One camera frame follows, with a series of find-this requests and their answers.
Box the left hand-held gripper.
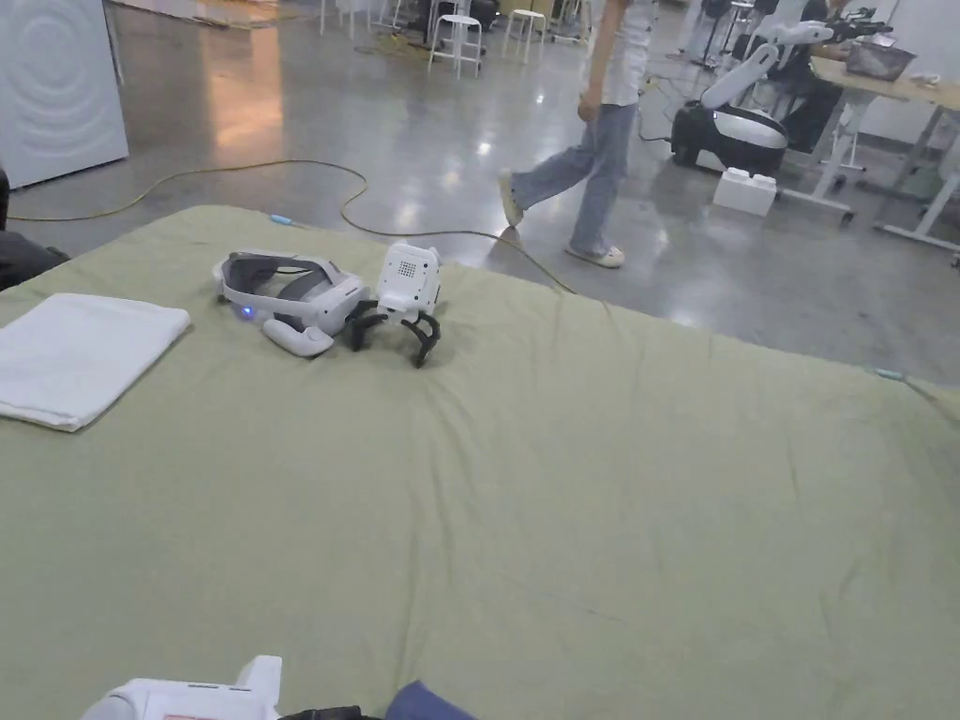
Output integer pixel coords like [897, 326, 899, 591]
[81, 655, 391, 720]

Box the dark blue garment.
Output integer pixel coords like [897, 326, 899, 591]
[388, 680, 460, 720]

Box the bed with pale green sheet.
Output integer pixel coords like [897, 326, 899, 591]
[0, 203, 960, 720]

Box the white hand controller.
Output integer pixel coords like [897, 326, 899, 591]
[261, 318, 335, 358]

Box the white headset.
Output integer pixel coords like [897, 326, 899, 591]
[216, 250, 368, 337]

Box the spare hand-held gripper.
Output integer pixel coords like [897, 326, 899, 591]
[346, 241, 443, 368]

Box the white folded towel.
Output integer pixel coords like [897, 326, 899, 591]
[0, 292, 192, 434]

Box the white washing machine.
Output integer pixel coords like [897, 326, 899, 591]
[0, 0, 131, 191]

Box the white stool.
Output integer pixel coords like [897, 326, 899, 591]
[427, 14, 485, 80]
[502, 8, 548, 66]

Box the white robot with black base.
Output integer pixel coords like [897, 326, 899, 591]
[669, 18, 895, 173]

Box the wooden table with white legs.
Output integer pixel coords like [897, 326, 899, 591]
[778, 33, 960, 250]

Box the yellow floor cable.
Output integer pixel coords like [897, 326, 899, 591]
[6, 158, 580, 295]

